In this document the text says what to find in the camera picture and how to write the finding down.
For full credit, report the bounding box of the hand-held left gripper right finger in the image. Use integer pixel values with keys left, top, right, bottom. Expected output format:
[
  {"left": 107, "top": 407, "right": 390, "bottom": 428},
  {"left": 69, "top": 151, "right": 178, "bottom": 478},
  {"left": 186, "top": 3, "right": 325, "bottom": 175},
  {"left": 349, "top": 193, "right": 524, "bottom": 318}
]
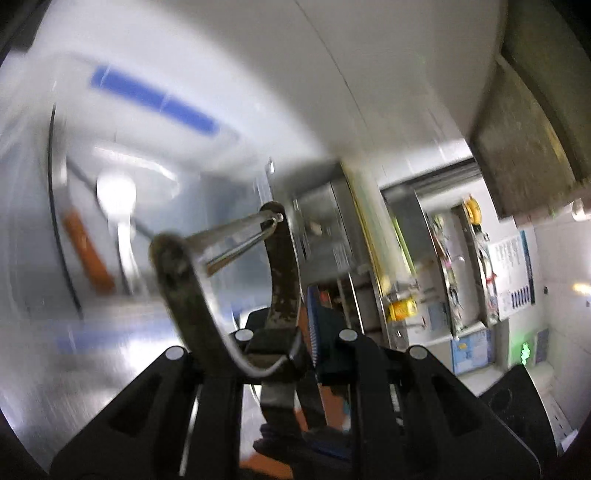
[{"left": 306, "top": 283, "right": 542, "bottom": 480}]

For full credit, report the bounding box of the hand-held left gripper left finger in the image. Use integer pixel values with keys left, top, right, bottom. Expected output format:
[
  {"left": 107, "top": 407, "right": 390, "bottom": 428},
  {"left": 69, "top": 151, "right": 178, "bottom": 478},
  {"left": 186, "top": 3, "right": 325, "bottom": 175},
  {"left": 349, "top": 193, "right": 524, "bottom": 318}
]
[{"left": 50, "top": 328, "right": 308, "bottom": 480}]

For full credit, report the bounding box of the metal scraper with wooden handle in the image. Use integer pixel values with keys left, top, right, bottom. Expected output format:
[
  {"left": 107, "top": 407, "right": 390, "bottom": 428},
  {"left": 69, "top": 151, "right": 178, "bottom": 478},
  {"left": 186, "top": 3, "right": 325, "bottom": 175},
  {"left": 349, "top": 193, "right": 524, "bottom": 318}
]
[{"left": 46, "top": 104, "right": 117, "bottom": 295}]

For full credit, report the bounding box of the white rice paddle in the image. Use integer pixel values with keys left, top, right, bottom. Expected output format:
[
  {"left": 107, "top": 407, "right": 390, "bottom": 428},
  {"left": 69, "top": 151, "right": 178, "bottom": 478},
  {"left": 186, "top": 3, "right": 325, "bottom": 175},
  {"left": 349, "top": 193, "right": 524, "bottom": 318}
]
[{"left": 94, "top": 172, "right": 140, "bottom": 297}]

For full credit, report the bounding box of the clear plastic storage box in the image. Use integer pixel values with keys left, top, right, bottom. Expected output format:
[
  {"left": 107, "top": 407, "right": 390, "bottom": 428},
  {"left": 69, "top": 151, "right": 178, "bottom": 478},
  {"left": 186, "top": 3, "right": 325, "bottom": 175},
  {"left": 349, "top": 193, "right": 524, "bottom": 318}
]
[{"left": 0, "top": 51, "right": 275, "bottom": 354}]

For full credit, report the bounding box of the green exit sign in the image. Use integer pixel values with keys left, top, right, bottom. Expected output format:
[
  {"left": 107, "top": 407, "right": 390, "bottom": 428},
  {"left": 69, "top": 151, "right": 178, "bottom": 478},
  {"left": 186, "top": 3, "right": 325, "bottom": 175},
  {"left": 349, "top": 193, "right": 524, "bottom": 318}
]
[{"left": 508, "top": 338, "right": 539, "bottom": 368}]

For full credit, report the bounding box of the blue paper notice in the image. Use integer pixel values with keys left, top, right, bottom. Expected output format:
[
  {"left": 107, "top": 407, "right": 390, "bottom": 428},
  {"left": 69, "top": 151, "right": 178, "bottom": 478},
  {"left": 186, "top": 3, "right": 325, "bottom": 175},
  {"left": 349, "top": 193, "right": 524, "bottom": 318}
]
[{"left": 450, "top": 329, "right": 493, "bottom": 376}]

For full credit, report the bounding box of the stainless steel appliance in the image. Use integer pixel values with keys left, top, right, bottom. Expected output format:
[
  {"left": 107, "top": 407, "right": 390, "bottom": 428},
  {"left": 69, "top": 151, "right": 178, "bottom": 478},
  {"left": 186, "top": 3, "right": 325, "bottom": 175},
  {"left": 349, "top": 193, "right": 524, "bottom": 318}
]
[{"left": 294, "top": 178, "right": 491, "bottom": 352}]

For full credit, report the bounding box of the yellowish plastic strip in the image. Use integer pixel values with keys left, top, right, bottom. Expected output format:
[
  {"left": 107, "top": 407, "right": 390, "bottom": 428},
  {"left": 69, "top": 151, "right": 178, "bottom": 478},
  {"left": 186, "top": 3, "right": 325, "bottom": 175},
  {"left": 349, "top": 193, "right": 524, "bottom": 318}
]
[{"left": 347, "top": 165, "right": 417, "bottom": 298}]

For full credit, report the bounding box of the range hood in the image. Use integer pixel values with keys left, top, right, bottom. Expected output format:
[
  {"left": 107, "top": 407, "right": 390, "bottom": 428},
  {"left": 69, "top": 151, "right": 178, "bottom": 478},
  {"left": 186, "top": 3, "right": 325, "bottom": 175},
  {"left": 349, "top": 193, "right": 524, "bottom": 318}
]
[{"left": 467, "top": 0, "right": 591, "bottom": 223}]

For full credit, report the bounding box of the wall poster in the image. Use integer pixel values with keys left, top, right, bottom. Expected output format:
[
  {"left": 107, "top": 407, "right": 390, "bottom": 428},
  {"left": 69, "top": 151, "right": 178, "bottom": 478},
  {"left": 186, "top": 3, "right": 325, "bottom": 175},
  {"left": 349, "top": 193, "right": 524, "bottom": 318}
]
[{"left": 488, "top": 230, "right": 537, "bottom": 320}]

